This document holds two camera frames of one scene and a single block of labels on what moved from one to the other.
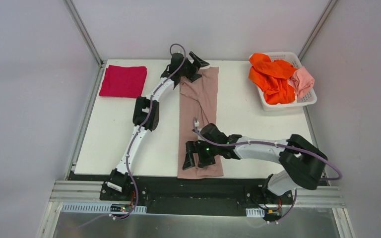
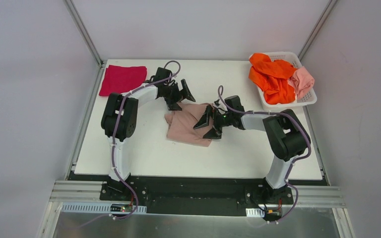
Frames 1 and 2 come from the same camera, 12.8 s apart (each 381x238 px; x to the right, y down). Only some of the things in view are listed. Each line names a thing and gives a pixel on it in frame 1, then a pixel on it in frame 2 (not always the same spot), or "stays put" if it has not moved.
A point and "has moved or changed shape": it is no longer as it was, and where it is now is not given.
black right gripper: (199, 152) -> (215, 119)
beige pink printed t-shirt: (198, 107) has moved or changed shape
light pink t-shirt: (301, 82) stays put
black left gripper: (190, 67) -> (176, 95)
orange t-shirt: (273, 77) stays put
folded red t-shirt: (123, 81) stays put
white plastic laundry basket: (309, 97) stays put
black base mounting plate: (194, 195) stays put
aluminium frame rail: (307, 197) stays put
